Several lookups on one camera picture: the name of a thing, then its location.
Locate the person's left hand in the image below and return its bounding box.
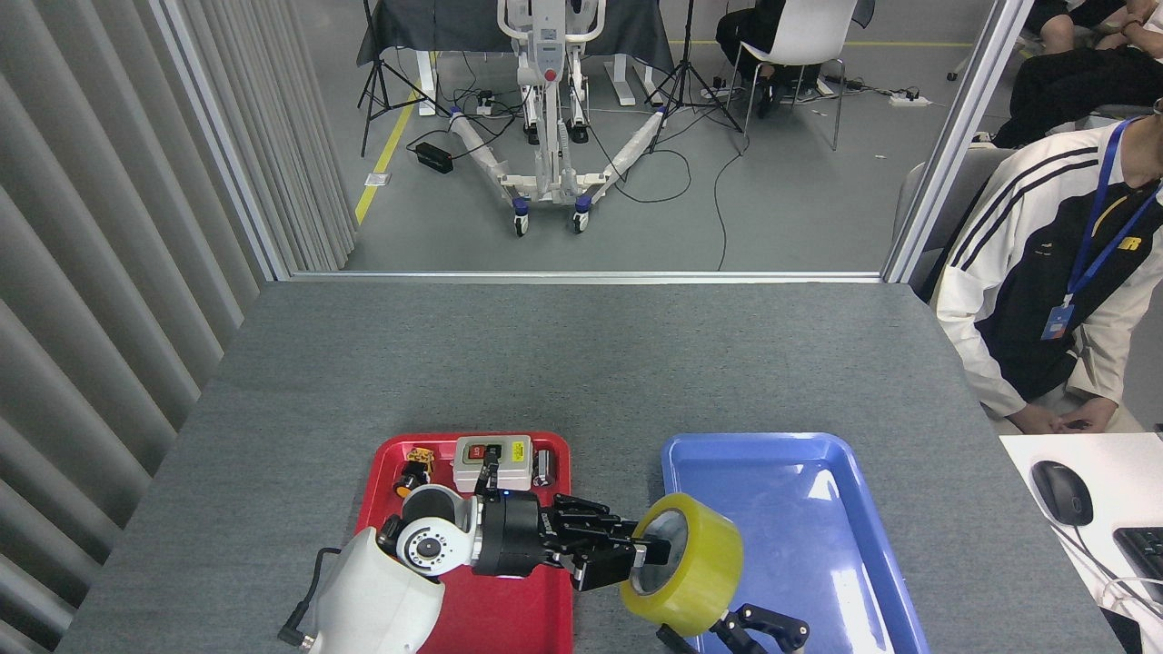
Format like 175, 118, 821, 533
1045, 397, 1119, 435

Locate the table with dark cloth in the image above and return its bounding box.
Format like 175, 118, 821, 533
356, 0, 675, 117

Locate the white chair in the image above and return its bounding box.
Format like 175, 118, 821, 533
727, 0, 860, 152

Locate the black keyboard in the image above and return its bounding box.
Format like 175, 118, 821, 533
1113, 527, 1163, 605

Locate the person with blue lanyard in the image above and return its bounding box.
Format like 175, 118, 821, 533
931, 91, 1163, 435

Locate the black computer mouse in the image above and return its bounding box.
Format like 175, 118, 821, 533
1031, 461, 1094, 528

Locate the blue plastic tray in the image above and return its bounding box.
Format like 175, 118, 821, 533
661, 432, 932, 654

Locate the yellow tape roll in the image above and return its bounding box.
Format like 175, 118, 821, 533
620, 492, 744, 637

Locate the blue lanyard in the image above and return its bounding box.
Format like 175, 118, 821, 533
1065, 118, 1163, 308

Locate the person in black trousers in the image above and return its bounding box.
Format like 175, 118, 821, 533
970, 45, 1163, 149

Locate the silver frame post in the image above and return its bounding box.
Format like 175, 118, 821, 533
881, 0, 1037, 284
150, 0, 292, 282

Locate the yellow and black push button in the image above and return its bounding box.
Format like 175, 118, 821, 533
393, 446, 436, 499

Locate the red plastic tray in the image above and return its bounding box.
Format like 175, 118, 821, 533
354, 431, 575, 654

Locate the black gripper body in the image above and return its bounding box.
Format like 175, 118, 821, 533
472, 490, 558, 580

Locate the mouse cable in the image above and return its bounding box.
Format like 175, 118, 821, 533
1054, 522, 1163, 602

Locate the black floor cable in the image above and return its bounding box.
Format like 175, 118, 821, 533
713, 134, 751, 272

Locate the person on white chair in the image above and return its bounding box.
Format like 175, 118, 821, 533
715, 0, 878, 119

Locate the silver frame rail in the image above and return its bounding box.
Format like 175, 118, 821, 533
273, 270, 887, 285

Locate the white stand on wheels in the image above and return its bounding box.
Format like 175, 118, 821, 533
448, 0, 678, 237

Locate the grey chair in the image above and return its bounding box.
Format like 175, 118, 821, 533
893, 147, 1020, 292

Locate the person's right hand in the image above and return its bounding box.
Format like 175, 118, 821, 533
1007, 404, 1060, 435

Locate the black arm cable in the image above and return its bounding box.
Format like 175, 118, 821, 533
277, 545, 342, 648

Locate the person with bare knees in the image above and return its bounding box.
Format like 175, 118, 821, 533
1025, 0, 1163, 54

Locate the white desk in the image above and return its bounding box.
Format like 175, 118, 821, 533
999, 433, 1163, 654

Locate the black tripod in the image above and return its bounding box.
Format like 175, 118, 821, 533
645, 0, 748, 155
357, 0, 451, 157

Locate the white two-button switch box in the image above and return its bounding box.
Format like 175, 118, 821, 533
452, 435, 533, 493

